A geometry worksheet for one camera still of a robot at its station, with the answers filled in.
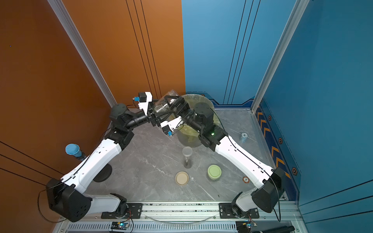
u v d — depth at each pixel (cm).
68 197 38
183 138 102
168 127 56
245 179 85
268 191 38
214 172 81
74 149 62
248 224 69
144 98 54
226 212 72
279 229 67
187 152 77
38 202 43
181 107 55
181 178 84
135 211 73
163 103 60
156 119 58
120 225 71
